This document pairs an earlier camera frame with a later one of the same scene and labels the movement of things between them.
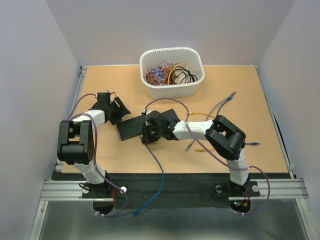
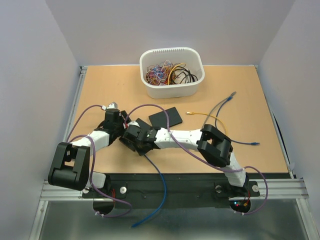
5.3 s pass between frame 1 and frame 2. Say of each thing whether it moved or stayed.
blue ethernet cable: moved
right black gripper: moved
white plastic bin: stayed
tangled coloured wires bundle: stayed
